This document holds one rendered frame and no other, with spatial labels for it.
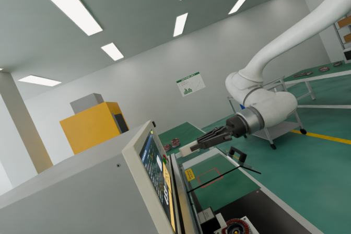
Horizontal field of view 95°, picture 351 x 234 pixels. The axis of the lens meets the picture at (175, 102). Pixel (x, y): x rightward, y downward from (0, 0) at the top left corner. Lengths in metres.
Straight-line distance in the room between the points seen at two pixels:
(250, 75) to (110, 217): 0.61
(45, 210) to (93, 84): 5.87
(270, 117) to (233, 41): 6.13
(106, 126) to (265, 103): 3.70
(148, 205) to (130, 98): 5.51
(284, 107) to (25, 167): 4.27
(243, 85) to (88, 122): 3.81
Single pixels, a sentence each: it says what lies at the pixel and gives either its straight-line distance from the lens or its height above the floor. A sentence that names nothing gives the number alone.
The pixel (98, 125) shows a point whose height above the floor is 1.51.
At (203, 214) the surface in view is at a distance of 0.74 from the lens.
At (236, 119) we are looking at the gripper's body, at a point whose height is 1.21.
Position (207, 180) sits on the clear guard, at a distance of 0.61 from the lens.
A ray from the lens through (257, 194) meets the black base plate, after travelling 0.99.
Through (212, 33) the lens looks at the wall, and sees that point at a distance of 6.51.
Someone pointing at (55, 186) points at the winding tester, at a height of 1.31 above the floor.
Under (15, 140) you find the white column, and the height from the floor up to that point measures 1.87.
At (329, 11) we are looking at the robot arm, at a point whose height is 1.40.
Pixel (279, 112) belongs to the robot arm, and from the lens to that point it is 0.64.
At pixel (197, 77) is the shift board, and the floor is 1.72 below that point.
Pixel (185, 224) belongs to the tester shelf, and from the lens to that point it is 0.42.
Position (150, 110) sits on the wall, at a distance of 5.69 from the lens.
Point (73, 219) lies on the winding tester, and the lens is 0.35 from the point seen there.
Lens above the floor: 1.36
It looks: 1 degrees down
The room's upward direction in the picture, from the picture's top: 24 degrees counter-clockwise
